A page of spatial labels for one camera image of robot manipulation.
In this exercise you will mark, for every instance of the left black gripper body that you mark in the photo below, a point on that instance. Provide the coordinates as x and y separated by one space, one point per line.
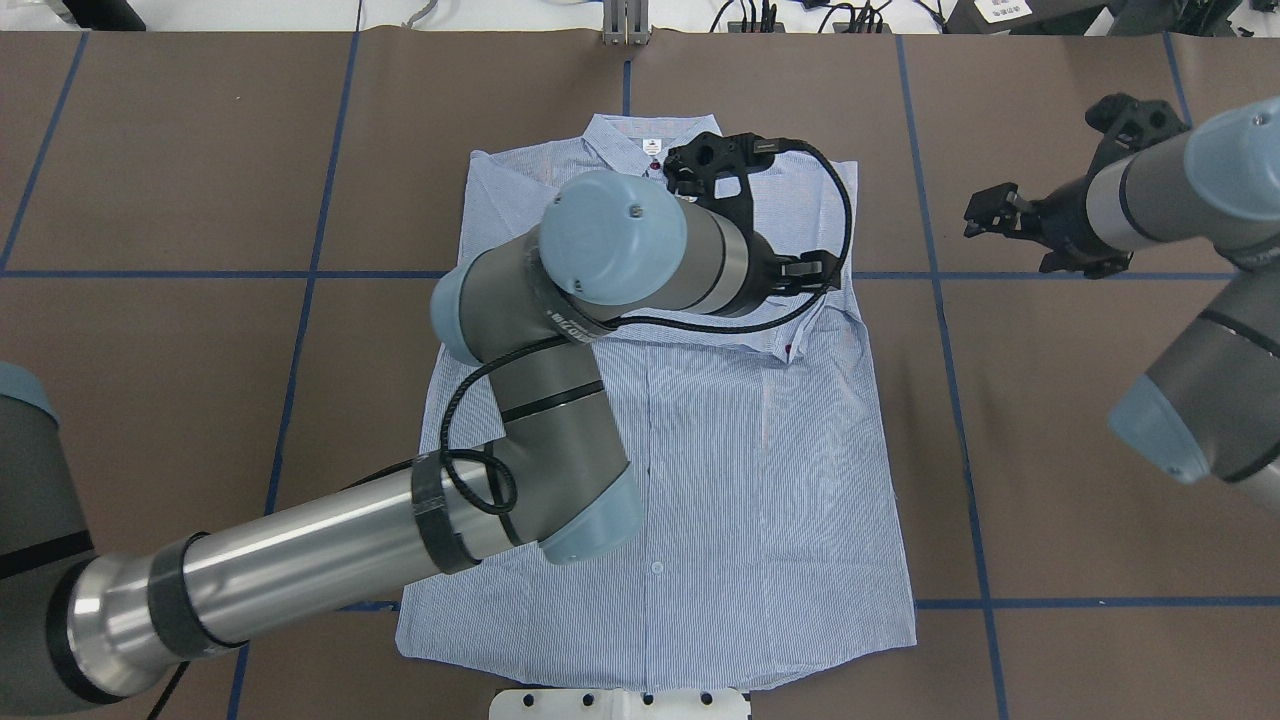
768 270

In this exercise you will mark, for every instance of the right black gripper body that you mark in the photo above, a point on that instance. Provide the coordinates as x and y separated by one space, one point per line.
1067 220

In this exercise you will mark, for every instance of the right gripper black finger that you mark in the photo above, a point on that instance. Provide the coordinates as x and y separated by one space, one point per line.
1002 210

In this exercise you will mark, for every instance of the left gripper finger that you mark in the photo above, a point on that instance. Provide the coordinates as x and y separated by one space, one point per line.
815 264
788 288

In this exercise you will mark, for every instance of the light blue striped shirt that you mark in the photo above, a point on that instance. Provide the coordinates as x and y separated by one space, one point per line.
771 548

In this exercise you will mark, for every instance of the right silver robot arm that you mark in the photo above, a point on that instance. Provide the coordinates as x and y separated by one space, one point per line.
1206 407

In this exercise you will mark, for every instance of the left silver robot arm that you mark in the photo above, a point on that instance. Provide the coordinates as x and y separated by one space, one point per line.
239 451

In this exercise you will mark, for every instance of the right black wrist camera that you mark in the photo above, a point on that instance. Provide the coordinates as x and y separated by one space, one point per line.
1128 126

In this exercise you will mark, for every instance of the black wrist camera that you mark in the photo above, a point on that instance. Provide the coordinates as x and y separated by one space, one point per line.
1128 126
695 169

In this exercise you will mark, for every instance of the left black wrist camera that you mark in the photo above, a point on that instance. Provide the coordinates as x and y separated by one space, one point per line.
695 169

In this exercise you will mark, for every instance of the aluminium frame post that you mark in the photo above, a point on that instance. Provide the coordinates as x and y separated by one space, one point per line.
626 23

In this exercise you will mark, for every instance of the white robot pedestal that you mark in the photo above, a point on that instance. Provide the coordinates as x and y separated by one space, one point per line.
618 704

